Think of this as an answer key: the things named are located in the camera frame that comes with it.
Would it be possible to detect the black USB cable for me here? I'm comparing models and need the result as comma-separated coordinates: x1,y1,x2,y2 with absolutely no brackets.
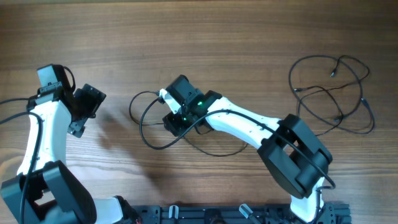
129,90,249,157

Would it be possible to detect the black USB-C cable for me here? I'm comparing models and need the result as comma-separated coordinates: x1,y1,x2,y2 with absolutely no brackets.
288,55,376,135

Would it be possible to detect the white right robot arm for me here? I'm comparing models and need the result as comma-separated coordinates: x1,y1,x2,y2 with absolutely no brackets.
159,75,333,223

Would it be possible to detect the thin black cable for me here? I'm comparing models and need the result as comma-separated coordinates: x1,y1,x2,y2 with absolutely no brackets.
294,55,371,125

